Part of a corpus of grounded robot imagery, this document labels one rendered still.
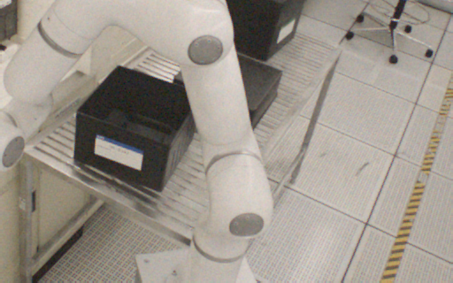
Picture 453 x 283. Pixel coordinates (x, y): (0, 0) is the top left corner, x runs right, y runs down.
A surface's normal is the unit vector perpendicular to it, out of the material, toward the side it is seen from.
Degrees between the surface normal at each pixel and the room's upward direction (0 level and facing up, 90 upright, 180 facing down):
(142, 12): 78
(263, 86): 0
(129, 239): 0
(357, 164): 0
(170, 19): 65
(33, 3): 90
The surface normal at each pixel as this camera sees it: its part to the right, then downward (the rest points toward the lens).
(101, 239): 0.14, -0.79
